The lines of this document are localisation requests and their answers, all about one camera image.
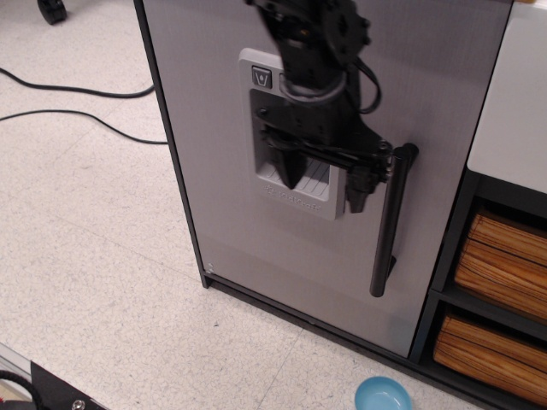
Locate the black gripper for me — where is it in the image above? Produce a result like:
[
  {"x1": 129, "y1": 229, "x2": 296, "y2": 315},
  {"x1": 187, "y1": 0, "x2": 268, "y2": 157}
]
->
[{"x1": 258, "y1": 80, "x2": 392, "y2": 214}]

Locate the black bar door handle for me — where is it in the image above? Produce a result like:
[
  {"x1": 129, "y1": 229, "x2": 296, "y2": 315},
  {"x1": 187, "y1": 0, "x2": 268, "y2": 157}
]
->
[{"x1": 369, "y1": 143, "x2": 419, "y2": 297}]

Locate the grey toy fridge door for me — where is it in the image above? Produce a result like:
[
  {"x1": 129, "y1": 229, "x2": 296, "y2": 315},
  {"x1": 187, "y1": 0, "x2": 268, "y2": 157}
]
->
[{"x1": 136, "y1": 1, "x2": 511, "y2": 357}]

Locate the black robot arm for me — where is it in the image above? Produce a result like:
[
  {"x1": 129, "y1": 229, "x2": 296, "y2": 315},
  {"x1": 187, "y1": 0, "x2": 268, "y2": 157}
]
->
[{"x1": 251, "y1": 1, "x2": 392, "y2": 214}]

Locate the grey water dispenser panel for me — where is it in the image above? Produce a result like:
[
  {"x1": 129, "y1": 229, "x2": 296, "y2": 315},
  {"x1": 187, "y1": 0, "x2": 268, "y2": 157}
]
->
[{"x1": 238, "y1": 48, "x2": 345, "y2": 220}]

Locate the dark shelf unit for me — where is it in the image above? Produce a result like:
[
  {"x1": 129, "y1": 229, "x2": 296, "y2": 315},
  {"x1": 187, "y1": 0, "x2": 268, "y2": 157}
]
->
[{"x1": 410, "y1": 172, "x2": 546, "y2": 409}]

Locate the white counter top block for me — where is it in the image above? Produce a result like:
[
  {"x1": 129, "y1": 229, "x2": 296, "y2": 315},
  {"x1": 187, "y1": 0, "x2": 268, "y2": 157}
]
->
[{"x1": 468, "y1": 1, "x2": 546, "y2": 193}]

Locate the blue plastic bowl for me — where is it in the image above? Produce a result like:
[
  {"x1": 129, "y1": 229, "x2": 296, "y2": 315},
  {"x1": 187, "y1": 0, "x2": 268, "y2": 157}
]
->
[{"x1": 354, "y1": 377, "x2": 413, "y2": 410}]

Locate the black caster wheel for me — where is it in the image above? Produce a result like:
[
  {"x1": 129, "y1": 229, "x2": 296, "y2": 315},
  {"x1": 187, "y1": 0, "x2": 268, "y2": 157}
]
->
[{"x1": 37, "y1": 0, "x2": 68, "y2": 25}]

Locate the lower black floor cable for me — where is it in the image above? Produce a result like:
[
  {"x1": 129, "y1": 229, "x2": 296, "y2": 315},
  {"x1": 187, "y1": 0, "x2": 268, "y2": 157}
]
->
[{"x1": 0, "y1": 109, "x2": 168, "y2": 145}]

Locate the black floor cable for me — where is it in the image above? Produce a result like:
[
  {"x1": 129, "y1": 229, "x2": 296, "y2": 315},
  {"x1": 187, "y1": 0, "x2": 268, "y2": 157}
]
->
[
  {"x1": 0, "y1": 109, "x2": 168, "y2": 145},
  {"x1": 0, "y1": 67, "x2": 156, "y2": 99}
]

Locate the upper black floor cable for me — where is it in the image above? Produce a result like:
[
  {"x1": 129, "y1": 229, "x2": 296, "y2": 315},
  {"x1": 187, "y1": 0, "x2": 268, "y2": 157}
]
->
[{"x1": 0, "y1": 67, "x2": 156, "y2": 99}]

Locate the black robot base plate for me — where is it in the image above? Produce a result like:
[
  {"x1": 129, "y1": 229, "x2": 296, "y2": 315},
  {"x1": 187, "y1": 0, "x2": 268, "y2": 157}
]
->
[{"x1": 30, "y1": 361, "x2": 105, "y2": 410}]

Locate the black braided cable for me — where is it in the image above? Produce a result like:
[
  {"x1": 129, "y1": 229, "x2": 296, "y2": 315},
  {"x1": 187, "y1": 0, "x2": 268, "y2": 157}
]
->
[{"x1": 0, "y1": 370, "x2": 42, "y2": 410}]

